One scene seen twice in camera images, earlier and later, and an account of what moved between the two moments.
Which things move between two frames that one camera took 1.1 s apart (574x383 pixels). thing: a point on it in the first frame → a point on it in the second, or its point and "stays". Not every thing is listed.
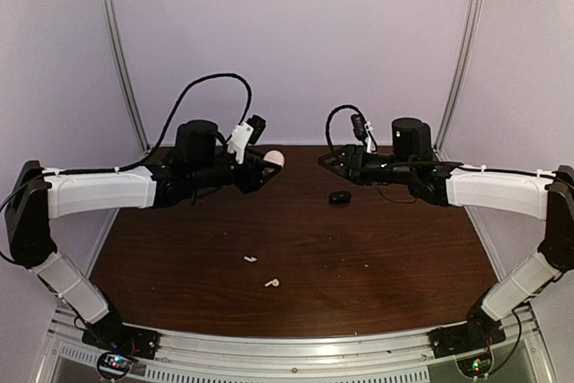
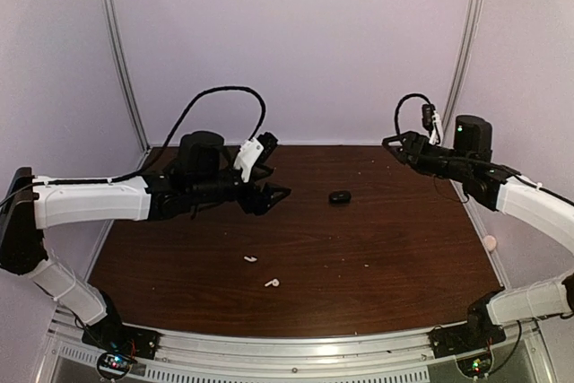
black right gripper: [354, 158] → [412, 142]
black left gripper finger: [270, 169] → [273, 195]
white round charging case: [274, 156] → [490, 242]
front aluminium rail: [315, 356] stays
